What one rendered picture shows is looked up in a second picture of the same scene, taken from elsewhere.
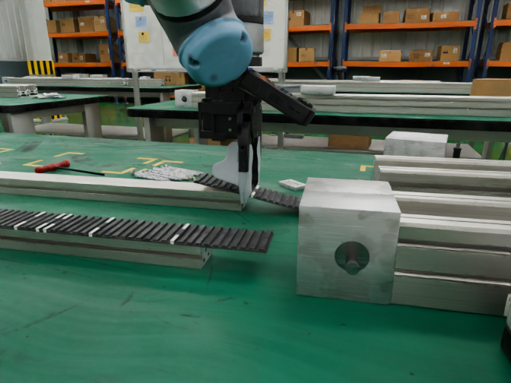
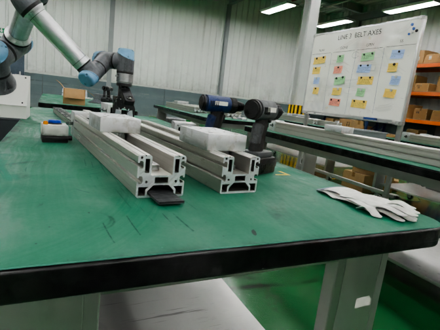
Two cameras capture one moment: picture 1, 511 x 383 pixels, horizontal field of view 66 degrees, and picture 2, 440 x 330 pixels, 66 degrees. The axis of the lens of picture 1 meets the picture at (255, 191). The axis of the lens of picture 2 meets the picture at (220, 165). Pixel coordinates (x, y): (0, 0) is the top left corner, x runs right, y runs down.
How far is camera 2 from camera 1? 1.48 m
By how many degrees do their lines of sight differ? 45
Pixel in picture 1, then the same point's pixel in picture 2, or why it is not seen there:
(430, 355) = not seen: hidden behind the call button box
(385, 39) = not seen: outside the picture
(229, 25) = (82, 72)
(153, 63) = (317, 108)
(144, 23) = (317, 82)
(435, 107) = (409, 154)
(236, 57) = (86, 79)
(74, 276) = not seen: hidden behind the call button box
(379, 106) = (370, 146)
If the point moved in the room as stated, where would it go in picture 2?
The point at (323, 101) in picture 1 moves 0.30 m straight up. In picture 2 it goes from (337, 137) to (345, 91)
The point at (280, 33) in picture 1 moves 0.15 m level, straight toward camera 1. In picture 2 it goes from (403, 93) to (396, 91)
